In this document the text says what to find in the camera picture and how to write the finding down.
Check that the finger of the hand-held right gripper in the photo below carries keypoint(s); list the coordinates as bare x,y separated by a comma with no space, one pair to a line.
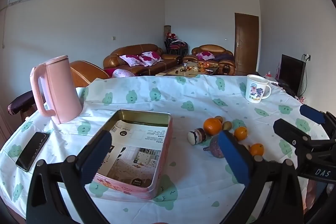
312,113
288,130

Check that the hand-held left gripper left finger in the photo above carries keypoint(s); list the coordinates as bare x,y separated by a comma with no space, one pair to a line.
97,158

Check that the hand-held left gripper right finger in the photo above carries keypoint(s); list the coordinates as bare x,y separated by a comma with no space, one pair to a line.
233,158

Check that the dark speckled fruit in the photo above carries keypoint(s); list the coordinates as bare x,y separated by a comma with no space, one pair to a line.
214,148

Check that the small orange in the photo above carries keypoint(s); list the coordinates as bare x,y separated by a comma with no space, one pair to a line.
240,134
257,149

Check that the brown kiwi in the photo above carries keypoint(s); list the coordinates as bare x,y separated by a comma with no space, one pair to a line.
227,125

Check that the large orange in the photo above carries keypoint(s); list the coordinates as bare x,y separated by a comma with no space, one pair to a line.
212,126

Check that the brown walnut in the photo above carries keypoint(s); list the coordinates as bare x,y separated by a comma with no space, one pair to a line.
219,118

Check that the small dark striped jar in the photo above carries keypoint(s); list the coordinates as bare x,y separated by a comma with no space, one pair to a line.
195,136

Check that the pink metal tin box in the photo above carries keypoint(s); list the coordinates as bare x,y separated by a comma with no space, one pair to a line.
164,155

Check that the black television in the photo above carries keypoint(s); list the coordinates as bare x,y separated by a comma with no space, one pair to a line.
291,71

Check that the printed paper sheet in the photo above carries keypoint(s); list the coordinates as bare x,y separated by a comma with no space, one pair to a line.
141,140

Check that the white cartoon mug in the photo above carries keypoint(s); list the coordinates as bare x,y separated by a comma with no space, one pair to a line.
253,90

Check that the black smartphone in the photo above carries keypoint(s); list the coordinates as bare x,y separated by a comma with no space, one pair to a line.
31,151

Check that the pink electric kettle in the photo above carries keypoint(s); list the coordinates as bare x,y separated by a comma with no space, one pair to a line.
60,87

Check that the white green cloud-print tablecloth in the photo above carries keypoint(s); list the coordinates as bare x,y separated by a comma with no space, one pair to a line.
157,98

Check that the orange-brown leather armchair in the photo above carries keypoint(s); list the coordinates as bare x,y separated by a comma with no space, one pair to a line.
86,71

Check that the white magenta flower pillow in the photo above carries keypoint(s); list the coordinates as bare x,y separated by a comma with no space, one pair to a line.
205,56
149,58
122,73
131,60

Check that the dark purple stool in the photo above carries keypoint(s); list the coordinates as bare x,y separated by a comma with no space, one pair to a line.
21,104

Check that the brown wooden door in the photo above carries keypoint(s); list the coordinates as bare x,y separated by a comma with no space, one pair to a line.
246,43

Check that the pile of tiny oranges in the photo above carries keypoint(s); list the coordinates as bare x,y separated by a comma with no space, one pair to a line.
204,65

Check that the dark purple blanket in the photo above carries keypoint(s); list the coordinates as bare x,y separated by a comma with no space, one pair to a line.
224,57

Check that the wooden coffee table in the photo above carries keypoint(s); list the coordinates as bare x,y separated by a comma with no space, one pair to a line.
178,72

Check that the brown leather armchair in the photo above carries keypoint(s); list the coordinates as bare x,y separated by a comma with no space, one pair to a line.
210,48

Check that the brown leather sofa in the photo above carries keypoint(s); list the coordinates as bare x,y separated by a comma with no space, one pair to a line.
131,49

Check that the stacked dark chairs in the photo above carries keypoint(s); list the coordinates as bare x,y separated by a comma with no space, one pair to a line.
176,48

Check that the red plush toy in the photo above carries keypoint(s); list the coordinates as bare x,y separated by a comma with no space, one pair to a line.
171,35

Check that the tall patterned vase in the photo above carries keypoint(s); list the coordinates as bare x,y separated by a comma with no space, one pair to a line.
167,29

